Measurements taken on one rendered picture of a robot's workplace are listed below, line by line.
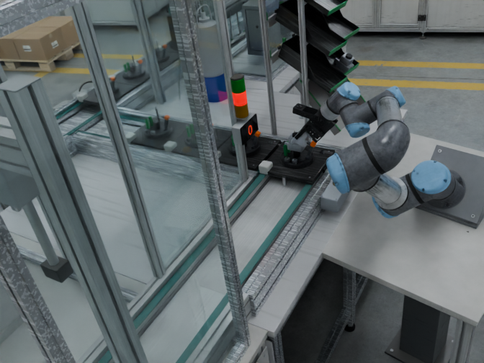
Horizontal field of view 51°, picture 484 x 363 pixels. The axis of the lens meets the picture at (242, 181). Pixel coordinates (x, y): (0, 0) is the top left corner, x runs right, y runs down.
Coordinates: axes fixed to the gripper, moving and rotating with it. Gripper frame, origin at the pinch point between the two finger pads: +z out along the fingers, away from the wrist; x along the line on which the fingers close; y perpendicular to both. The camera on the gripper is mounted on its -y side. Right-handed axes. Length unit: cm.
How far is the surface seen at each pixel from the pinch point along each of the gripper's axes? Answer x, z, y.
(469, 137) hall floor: 201, 53, 103
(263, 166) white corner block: -12.0, 12.3, -1.2
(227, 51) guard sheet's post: -19.9, -24.6, -38.2
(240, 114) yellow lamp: -21.3, -8.7, -20.8
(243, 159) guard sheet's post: -20.1, 8.9, -9.2
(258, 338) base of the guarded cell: -79, 1, 32
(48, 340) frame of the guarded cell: -134, -48, -11
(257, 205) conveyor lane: -27.6, 14.5, 7.3
